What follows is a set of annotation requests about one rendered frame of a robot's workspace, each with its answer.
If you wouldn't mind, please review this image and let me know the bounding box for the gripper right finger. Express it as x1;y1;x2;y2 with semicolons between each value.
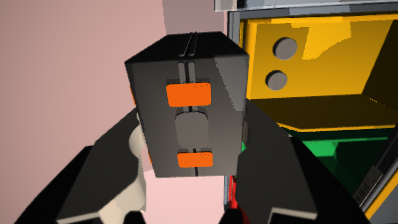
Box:
235;98;371;224

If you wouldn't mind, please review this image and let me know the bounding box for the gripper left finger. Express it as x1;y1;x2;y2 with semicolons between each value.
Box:
14;107;146;224

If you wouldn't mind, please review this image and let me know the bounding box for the yellow flat bar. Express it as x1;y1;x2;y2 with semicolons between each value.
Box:
364;167;398;219

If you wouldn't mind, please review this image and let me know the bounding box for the red open bin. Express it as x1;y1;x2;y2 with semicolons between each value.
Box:
229;176;250;224

